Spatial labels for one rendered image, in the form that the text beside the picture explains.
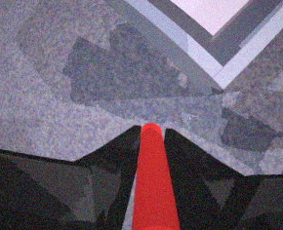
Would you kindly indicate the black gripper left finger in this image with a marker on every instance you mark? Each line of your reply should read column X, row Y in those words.
column 92, row 192

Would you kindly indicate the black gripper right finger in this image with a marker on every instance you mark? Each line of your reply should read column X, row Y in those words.
column 211, row 196

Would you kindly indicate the red peg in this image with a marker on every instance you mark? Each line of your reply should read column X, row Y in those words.
column 154, row 207

